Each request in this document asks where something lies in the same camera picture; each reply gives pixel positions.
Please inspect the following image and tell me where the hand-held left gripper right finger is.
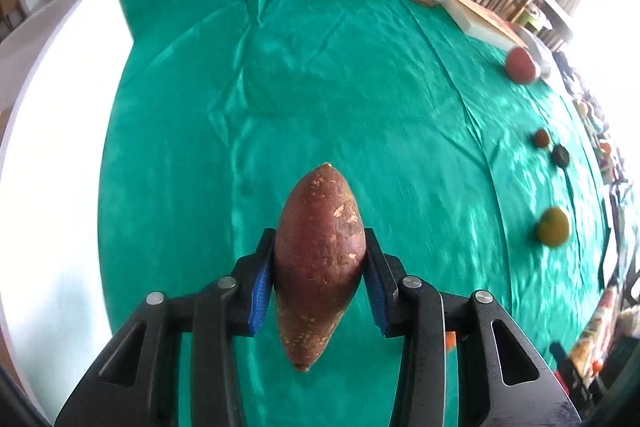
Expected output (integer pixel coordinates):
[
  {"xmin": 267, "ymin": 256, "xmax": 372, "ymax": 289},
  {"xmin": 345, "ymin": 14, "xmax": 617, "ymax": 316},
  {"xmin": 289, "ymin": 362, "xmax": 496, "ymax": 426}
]
[{"xmin": 362, "ymin": 227, "xmax": 583, "ymax": 427}]

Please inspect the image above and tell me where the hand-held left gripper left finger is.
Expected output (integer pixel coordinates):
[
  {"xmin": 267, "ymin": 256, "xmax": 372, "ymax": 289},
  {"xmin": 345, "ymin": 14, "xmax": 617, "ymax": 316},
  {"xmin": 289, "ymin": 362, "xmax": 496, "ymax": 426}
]
[{"xmin": 54, "ymin": 227, "xmax": 277, "ymax": 427}]

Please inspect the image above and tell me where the plump sweet potato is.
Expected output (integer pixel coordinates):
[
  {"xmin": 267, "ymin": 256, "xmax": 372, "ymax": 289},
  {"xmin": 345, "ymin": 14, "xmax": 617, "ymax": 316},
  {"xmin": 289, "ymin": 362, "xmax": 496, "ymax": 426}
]
[{"xmin": 273, "ymin": 162, "xmax": 367, "ymax": 374}]

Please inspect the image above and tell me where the yellow-green round fruit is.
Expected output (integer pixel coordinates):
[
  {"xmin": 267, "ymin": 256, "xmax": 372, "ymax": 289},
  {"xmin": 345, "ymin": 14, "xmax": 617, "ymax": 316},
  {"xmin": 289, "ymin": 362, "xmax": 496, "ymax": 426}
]
[{"xmin": 537, "ymin": 206, "xmax": 571, "ymax": 248}]

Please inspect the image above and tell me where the white shallow box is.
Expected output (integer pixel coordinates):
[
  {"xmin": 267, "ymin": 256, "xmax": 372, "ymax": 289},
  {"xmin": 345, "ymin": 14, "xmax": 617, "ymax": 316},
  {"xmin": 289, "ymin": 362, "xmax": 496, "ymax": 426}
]
[{"xmin": 0, "ymin": 0, "xmax": 135, "ymax": 423}]

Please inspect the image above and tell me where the red apple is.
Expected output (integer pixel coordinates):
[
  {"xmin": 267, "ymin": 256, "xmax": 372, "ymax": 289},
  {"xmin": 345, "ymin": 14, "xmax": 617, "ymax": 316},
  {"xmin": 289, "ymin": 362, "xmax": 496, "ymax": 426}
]
[{"xmin": 504, "ymin": 47, "xmax": 542, "ymax": 84}]

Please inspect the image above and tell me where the pile of assorted toys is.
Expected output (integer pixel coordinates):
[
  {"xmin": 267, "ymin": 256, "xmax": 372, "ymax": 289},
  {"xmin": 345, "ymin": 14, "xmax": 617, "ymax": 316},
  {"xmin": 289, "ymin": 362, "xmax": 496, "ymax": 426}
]
[{"xmin": 565, "ymin": 57, "xmax": 631, "ymax": 188}]

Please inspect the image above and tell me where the white foam board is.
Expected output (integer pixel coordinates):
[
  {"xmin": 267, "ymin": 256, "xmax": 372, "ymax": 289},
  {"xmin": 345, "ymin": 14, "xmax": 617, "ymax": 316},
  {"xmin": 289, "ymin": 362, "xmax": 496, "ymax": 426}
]
[{"xmin": 442, "ymin": 0, "xmax": 531, "ymax": 50}]

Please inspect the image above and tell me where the white plastic bag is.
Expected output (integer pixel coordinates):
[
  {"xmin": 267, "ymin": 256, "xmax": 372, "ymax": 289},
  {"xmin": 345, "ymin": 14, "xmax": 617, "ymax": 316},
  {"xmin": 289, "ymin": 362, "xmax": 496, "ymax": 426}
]
[{"xmin": 520, "ymin": 32, "xmax": 556, "ymax": 80}]

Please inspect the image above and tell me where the brown wooden chair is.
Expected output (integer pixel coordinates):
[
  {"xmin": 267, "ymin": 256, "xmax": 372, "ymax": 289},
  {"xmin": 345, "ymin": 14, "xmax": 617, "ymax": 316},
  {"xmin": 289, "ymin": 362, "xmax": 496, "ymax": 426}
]
[{"xmin": 0, "ymin": 0, "xmax": 26, "ymax": 32}]

